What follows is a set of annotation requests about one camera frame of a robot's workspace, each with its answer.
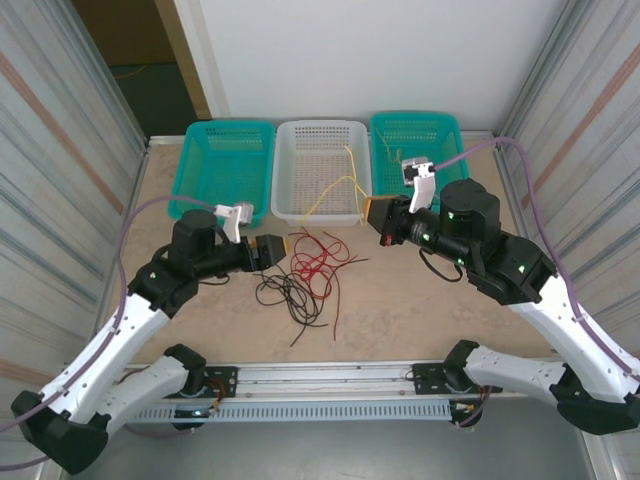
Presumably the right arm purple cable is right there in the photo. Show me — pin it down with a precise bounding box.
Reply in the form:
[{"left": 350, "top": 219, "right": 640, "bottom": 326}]
[{"left": 433, "top": 137, "right": 640, "bottom": 429}]

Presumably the white slotted cable duct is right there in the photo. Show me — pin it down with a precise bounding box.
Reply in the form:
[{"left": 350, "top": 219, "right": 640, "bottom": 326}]
[{"left": 137, "top": 401, "right": 454, "bottom": 424}]

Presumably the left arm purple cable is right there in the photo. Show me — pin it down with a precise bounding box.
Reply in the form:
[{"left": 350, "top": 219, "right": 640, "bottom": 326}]
[{"left": 0, "top": 195, "right": 221, "bottom": 471}]

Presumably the wooden door frame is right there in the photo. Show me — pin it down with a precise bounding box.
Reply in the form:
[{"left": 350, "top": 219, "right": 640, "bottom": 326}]
[{"left": 152, "top": 0, "right": 214, "bottom": 121}]

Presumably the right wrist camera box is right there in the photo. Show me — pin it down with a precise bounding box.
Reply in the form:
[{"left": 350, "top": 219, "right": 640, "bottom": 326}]
[{"left": 401, "top": 157, "right": 439, "bottom": 214}]

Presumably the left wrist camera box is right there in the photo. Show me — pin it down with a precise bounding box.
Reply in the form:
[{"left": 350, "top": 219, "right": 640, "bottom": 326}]
[{"left": 214, "top": 201, "right": 257, "bottom": 244}]

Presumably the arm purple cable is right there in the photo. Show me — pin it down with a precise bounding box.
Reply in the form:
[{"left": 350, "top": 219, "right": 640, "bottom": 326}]
[
  {"left": 433, "top": 137, "right": 640, "bottom": 429},
  {"left": 0, "top": 195, "right": 221, "bottom": 471}
]

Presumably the aluminium mounting rail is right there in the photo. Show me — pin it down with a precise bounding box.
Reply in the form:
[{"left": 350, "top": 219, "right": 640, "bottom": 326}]
[{"left": 117, "top": 357, "right": 566, "bottom": 401}]

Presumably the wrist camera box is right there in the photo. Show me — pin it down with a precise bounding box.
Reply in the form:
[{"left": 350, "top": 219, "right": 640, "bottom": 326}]
[
  {"left": 401, "top": 157, "right": 439, "bottom": 214},
  {"left": 214, "top": 201, "right": 257, "bottom": 244}
]

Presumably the white plastic basket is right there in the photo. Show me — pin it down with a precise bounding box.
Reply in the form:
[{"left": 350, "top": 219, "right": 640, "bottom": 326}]
[{"left": 270, "top": 119, "right": 374, "bottom": 227}]

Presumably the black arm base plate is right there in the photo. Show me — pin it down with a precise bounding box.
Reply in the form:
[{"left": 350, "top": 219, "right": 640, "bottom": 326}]
[
  {"left": 202, "top": 366, "right": 239, "bottom": 399},
  {"left": 412, "top": 363, "right": 451, "bottom": 396}
]

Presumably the orange floor cable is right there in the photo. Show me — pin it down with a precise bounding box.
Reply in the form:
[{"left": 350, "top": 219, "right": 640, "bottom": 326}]
[{"left": 112, "top": 63, "right": 151, "bottom": 81}]

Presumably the teal plastic basket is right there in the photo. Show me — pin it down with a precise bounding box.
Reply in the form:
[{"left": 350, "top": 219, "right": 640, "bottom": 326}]
[
  {"left": 167, "top": 118, "right": 277, "bottom": 229},
  {"left": 368, "top": 111, "right": 467, "bottom": 200}
]

